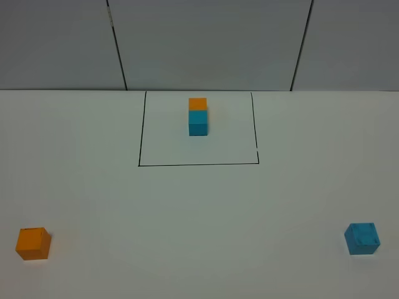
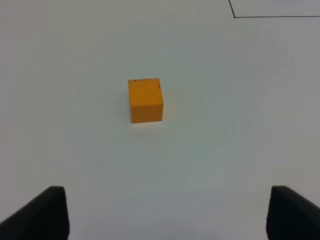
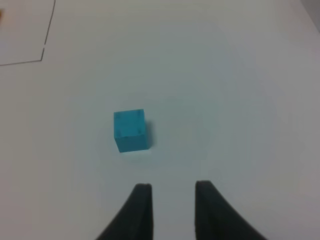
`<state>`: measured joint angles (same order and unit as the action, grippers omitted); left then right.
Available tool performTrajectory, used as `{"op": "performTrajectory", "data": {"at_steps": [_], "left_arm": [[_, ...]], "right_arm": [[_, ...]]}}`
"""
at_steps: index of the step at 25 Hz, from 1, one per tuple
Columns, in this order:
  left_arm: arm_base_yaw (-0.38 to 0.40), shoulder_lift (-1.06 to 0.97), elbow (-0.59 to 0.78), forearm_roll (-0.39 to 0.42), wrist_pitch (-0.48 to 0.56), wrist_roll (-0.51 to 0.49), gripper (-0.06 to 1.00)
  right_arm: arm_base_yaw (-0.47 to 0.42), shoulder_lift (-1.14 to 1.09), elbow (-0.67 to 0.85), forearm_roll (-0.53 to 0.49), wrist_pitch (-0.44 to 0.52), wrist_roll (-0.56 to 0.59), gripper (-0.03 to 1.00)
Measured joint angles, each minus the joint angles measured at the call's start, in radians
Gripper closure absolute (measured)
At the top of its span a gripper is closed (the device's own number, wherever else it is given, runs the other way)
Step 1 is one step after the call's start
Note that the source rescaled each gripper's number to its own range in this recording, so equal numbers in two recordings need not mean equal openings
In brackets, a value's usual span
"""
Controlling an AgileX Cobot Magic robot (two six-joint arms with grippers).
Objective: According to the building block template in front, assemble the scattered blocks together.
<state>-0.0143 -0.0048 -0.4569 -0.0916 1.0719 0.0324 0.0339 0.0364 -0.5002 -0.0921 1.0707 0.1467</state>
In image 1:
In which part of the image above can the orange template block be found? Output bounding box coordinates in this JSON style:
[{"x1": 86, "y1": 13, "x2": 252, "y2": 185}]
[{"x1": 189, "y1": 98, "x2": 208, "y2": 111}]

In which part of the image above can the blue template block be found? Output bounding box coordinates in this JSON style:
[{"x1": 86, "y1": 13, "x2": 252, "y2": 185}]
[{"x1": 188, "y1": 110, "x2": 208, "y2": 136}]

